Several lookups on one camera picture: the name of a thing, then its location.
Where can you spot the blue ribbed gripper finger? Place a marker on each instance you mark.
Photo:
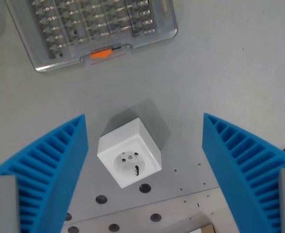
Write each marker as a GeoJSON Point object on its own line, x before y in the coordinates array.
{"type": "Point", "coordinates": [232, 155]}
{"type": "Point", "coordinates": [59, 155]}

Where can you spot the white electrical socket box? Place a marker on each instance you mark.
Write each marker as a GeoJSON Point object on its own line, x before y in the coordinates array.
{"type": "Point", "coordinates": [130, 155]}

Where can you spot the brown cardboard piece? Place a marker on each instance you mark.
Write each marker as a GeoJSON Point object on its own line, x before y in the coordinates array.
{"type": "Point", "coordinates": [206, 229]}

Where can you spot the clear plastic bit set case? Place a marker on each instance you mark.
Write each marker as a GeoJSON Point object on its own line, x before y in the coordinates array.
{"type": "Point", "coordinates": [93, 26]}

